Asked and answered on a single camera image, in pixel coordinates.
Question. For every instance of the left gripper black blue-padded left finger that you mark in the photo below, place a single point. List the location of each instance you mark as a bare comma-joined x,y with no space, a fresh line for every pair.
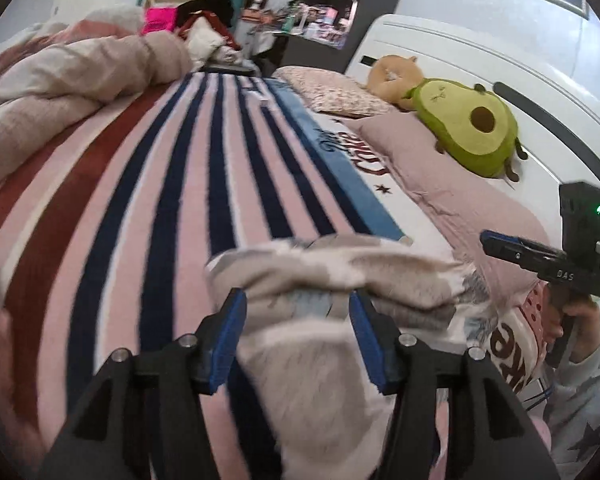
141,417

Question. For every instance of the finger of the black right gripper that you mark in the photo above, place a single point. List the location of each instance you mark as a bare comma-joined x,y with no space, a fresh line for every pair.
513,249

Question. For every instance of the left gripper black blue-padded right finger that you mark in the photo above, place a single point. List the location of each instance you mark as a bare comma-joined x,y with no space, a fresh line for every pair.
448,405

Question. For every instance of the beige bear-print pants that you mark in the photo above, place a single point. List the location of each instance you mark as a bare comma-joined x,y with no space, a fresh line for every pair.
301,400

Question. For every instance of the star-print sleeve forearm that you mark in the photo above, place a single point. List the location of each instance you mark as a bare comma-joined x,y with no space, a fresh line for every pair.
573,415

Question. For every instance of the person's right hand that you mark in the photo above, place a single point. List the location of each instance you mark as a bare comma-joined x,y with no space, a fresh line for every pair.
577,327

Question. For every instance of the plain pink pillow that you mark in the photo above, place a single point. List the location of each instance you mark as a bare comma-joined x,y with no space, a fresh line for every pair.
460,204

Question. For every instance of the white bed headboard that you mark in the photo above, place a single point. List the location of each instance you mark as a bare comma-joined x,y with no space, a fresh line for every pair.
558,121

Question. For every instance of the green avocado plush toy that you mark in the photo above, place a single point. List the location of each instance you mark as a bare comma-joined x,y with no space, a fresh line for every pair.
471,124

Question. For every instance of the striped pink navy blanket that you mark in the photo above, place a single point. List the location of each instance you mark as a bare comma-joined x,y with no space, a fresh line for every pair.
106,234

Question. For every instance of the tan plush toy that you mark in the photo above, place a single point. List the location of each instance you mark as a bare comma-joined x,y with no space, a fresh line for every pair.
392,78

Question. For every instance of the floral pink pillow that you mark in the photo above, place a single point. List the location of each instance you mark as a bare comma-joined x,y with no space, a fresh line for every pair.
332,93

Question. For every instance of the dark grey bookshelf unit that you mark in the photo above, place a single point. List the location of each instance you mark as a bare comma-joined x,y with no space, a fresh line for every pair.
360,13

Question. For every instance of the small white box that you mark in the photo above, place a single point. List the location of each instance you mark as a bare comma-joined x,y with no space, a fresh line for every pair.
255,97

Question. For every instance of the pink striped crumpled duvet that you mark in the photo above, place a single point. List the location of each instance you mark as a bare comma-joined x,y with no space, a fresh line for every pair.
55,74

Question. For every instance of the pile of dark clothes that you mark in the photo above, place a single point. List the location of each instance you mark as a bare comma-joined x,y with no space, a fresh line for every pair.
204,26

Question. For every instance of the bright pink bag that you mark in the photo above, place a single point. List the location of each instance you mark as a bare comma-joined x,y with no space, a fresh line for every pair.
158,19

